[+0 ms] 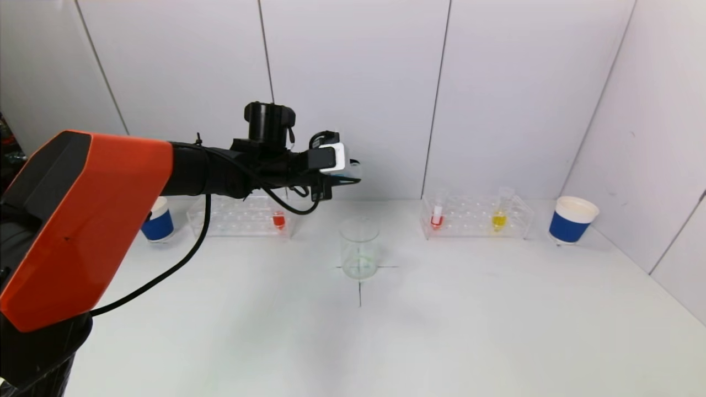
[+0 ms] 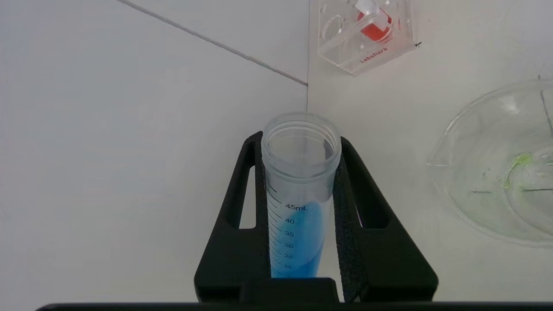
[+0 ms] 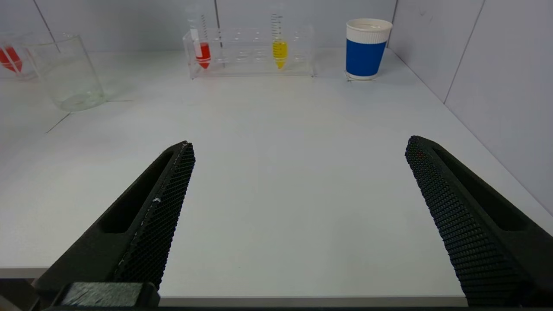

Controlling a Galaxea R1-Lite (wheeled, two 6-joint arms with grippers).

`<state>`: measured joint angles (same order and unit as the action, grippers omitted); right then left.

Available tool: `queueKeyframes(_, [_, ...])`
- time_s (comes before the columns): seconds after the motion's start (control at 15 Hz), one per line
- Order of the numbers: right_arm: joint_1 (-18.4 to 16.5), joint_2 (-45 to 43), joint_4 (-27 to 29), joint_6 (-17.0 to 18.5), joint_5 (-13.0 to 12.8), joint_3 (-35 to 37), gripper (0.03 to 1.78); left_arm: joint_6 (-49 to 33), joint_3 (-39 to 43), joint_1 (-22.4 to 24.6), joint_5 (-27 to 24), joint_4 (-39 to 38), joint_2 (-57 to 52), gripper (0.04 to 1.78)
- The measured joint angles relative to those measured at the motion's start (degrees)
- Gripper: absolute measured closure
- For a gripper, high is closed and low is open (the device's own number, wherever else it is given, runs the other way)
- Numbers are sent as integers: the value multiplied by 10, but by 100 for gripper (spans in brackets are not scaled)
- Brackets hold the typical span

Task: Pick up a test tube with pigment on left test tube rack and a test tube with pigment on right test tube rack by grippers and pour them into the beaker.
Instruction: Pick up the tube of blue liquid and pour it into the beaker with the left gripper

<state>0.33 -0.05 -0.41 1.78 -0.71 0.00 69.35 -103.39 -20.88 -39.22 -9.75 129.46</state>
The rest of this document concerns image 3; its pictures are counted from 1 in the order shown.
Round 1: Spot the yellow pigment test tube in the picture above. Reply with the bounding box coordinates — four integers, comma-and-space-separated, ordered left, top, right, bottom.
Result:
270, 13, 289, 70

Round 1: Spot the red pigment test tube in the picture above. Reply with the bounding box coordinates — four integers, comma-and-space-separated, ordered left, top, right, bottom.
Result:
0, 32, 24, 74

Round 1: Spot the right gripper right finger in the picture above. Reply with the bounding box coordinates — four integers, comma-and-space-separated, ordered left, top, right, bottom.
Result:
405, 136, 553, 307

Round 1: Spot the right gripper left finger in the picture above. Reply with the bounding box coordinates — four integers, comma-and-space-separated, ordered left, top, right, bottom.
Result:
32, 141, 196, 303

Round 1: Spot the red pigment tube white label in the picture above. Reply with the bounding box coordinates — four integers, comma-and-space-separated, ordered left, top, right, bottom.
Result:
189, 15, 212, 70

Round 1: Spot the clear glass beaker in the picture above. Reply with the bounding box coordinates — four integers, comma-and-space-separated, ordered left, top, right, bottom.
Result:
22, 34, 107, 113

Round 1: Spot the clear acrylic test tube rack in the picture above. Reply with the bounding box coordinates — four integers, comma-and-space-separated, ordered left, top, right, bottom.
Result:
182, 27, 315, 79
0, 31, 40, 82

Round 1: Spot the blue white paper cup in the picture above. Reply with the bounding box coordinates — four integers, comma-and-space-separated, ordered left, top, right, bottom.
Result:
345, 18, 393, 81

